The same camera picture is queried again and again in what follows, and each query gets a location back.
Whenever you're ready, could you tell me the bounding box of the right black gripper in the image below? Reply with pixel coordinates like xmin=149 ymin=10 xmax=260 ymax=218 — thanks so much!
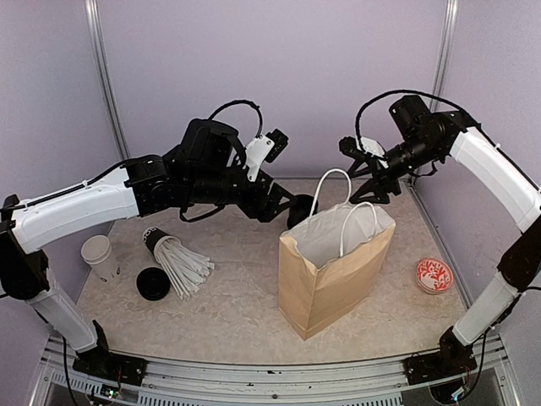
xmin=347 ymin=133 xmax=442 ymax=203

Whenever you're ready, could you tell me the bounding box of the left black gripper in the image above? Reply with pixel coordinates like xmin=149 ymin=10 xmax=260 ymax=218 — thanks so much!
xmin=186 ymin=157 xmax=298 ymax=221

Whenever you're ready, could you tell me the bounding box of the brown paper bag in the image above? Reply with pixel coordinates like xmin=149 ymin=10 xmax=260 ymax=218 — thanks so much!
xmin=278 ymin=195 xmax=396 ymax=340

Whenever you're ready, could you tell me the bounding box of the bundle of white straws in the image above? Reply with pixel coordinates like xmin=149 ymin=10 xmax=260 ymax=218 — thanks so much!
xmin=153 ymin=236 xmax=215 ymax=300

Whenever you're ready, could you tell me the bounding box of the black cup holding straws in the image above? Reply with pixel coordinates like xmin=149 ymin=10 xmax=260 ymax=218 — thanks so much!
xmin=143 ymin=227 xmax=176 ymax=256

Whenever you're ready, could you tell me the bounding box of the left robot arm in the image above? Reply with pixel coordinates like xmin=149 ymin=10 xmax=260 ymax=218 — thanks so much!
xmin=1 ymin=118 xmax=295 ymax=376

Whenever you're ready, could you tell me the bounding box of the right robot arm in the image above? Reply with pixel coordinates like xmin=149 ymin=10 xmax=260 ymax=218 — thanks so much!
xmin=339 ymin=89 xmax=540 ymax=376

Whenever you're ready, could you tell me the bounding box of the red patterned small plate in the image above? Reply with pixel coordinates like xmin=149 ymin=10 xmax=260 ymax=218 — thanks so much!
xmin=416 ymin=258 xmax=454 ymax=294

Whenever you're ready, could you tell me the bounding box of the stack of black lids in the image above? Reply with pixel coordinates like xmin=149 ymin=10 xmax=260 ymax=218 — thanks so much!
xmin=136 ymin=267 xmax=171 ymax=301

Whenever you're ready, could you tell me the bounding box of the stack of white paper cups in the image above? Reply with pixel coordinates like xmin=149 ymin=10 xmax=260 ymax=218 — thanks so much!
xmin=80 ymin=235 xmax=120 ymax=283

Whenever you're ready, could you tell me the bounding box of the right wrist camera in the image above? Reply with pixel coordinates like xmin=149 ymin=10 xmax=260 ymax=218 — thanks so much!
xmin=339 ymin=136 xmax=385 ymax=162

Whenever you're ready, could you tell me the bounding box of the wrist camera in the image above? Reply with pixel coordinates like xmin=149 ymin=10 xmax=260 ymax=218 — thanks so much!
xmin=339 ymin=136 xmax=385 ymax=162
xmin=245 ymin=129 xmax=289 ymax=182

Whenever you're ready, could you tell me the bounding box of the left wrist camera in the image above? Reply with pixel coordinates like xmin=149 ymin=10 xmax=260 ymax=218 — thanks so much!
xmin=245 ymin=129 xmax=289 ymax=182

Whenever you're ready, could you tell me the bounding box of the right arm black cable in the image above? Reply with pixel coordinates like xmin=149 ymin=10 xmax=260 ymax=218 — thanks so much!
xmin=353 ymin=88 xmax=483 ymax=153

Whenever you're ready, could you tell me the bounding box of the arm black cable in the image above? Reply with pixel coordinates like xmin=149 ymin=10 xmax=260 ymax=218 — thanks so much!
xmin=0 ymin=100 xmax=264 ymax=212
xmin=353 ymin=88 xmax=483 ymax=153

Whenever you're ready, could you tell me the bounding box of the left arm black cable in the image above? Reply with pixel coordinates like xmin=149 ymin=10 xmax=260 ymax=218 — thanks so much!
xmin=0 ymin=100 xmax=264 ymax=212

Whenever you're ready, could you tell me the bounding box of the right aluminium corner post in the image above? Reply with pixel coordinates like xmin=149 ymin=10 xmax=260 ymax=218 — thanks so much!
xmin=432 ymin=0 xmax=459 ymax=97

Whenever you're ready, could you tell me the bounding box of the aluminium corner post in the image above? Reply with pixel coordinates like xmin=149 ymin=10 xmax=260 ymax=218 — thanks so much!
xmin=432 ymin=0 xmax=459 ymax=97
xmin=85 ymin=0 xmax=131 ymax=160

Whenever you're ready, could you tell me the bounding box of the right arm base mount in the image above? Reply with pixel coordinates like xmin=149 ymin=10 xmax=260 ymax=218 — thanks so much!
xmin=402 ymin=351 xmax=478 ymax=385

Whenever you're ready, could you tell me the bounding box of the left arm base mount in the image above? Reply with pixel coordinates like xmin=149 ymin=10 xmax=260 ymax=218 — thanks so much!
xmin=73 ymin=351 xmax=148 ymax=387

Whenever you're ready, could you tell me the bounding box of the left aluminium corner post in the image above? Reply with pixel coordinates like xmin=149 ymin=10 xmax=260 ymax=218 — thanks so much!
xmin=85 ymin=0 xmax=131 ymax=160

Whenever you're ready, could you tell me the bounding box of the front aluminium frame rail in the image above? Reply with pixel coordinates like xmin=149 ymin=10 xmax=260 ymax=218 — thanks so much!
xmin=26 ymin=337 xmax=522 ymax=405

